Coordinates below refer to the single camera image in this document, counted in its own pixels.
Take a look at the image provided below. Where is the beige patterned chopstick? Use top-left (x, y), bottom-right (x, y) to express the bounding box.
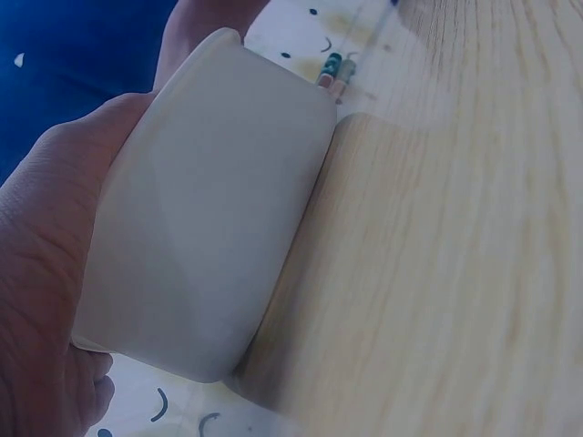
top-left (328, 0), bottom-right (400, 105)

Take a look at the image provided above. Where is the person's left hand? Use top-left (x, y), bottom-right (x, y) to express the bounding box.
top-left (0, 0), bottom-right (271, 437)

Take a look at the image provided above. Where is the white rectangular container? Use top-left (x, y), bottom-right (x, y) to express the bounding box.
top-left (70, 26), bottom-right (339, 384)

